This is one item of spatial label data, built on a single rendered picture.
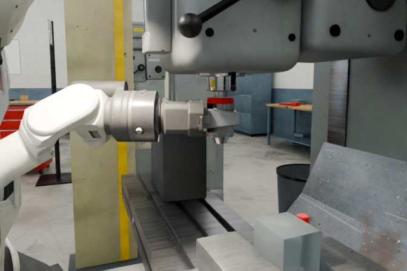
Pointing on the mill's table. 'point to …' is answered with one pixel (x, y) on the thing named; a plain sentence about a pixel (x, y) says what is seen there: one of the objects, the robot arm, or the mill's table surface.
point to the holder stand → (180, 167)
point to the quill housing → (232, 23)
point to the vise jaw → (230, 254)
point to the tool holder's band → (220, 100)
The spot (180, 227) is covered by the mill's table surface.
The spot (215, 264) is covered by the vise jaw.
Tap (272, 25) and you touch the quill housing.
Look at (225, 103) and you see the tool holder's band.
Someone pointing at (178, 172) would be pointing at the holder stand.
